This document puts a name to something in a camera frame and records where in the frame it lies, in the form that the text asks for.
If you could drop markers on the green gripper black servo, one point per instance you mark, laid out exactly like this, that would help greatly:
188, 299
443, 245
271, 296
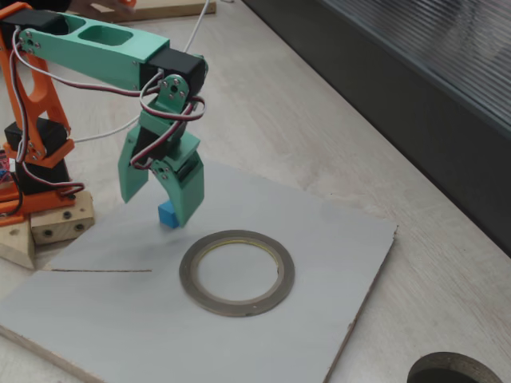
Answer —
178, 184

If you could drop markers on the blue cube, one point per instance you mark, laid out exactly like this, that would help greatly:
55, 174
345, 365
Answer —
165, 215

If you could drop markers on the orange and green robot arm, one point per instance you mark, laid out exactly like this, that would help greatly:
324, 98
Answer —
100, 52

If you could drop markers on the person's hand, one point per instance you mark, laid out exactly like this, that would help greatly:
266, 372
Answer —
116, 9

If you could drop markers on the white laminated chipboard panel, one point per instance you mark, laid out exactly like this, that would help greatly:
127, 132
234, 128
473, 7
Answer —
120, 319

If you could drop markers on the red controller circuit board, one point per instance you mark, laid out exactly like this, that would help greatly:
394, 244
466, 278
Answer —
3, 161

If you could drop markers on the light wooden plank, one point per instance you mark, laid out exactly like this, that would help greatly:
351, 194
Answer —
171, 10

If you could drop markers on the frosted glass desk partition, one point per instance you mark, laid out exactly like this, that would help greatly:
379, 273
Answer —
399, 80

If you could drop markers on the wooden arm base mount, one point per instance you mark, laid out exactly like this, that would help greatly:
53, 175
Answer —
60, 227

